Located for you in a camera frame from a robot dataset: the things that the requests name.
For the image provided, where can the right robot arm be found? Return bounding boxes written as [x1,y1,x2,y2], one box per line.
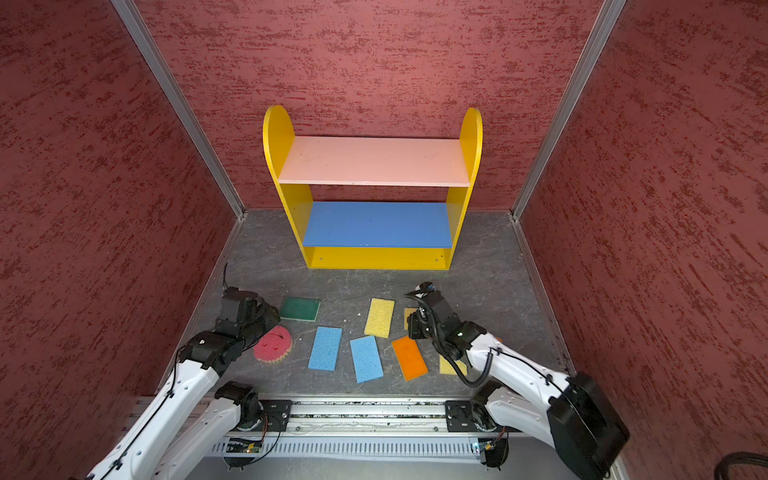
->
[405,282,630,479]

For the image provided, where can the green scouring sponge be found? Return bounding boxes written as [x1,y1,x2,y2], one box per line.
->
[279,297,321,322]

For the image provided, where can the yellow sponge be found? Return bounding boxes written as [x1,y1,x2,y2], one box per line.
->
[439,356,468,376]
[364,298,395,338]

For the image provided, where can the orange sponge centre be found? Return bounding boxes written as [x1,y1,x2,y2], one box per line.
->
[392,337,428,382]

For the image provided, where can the aluminium mounting rail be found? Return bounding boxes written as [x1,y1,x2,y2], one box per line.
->
[125,395,607,436]

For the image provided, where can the pink round smiley sponge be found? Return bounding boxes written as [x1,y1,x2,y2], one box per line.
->
[252,326,293,363]

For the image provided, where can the aluminium corner post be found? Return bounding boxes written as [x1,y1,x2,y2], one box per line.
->
[111,0,247,221]
[511,0,626,223]

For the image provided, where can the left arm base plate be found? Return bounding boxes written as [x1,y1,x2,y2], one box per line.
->
[235,400,293,433]

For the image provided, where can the black cable bottom right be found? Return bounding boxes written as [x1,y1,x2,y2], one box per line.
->
[713,451,768,480]

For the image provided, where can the dark yellow scouring pad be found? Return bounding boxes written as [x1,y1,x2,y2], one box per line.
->
[404,307,418,330]

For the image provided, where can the left electronics board with wires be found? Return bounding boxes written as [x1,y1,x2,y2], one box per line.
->
[222,437,271,471]

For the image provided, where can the yellow sponge upper left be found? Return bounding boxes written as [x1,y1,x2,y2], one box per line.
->
[364,298,395,338]

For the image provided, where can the right aluminium corner post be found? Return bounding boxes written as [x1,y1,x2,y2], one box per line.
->
[511,0,626,223]

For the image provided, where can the right electronics board with wires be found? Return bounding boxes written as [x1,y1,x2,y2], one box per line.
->
[477,438,509,469]

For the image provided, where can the electronics board with wires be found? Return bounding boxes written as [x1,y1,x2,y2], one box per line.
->
[222,437,271,471]
[477,438,509,469]

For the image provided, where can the blue sponge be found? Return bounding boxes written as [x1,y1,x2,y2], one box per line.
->
[350,336,383,383]
[308,327,343,371]

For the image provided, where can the left aluminium corner post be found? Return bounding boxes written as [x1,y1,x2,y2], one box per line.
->
[111,0,247,221]

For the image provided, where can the yellow sponge lower right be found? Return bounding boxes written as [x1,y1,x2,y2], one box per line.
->
[439,356,468,376]

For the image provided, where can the yellow shelf pink blue boards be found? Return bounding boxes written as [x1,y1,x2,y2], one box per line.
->
[263,105,483,271]

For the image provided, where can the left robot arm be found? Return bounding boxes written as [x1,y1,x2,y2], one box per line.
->
[87,287,280,479]

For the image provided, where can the white slotted cable duct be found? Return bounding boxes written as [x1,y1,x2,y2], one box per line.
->
[206,436,480,462]

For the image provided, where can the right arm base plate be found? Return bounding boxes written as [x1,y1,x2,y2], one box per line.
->
[444,400,503,434]

